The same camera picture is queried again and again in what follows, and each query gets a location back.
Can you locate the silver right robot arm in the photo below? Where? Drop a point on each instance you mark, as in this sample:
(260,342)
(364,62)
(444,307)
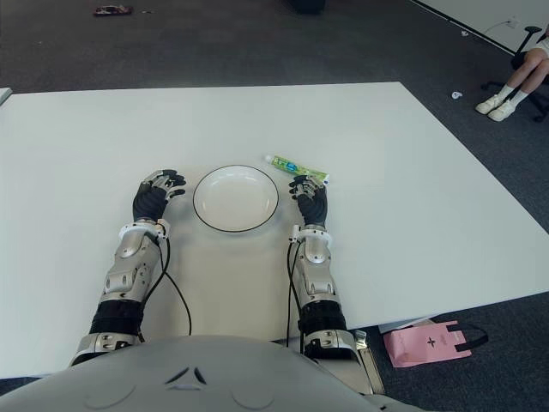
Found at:
(319,283)

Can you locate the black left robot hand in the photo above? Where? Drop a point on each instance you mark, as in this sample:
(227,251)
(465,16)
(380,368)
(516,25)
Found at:
(148,201)

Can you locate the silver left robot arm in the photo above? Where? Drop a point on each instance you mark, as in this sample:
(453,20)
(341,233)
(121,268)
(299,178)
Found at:
(124,274)

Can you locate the red and black floor object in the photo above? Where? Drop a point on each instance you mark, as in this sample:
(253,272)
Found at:
(112,10)

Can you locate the grey robot torso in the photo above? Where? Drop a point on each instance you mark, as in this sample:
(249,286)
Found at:
(240,377)

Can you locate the green toothpaste tube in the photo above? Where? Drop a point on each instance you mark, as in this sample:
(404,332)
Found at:
(296,168)

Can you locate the white plate with black rim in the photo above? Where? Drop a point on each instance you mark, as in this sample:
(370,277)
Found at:
(236,199)

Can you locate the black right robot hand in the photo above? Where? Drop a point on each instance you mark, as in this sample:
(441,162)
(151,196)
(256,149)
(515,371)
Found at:
(314,206)

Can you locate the white sneakers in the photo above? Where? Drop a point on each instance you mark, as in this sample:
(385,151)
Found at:
(521,75)

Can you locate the pink paper bag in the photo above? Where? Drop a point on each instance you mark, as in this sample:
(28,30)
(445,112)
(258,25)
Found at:
(422,345)

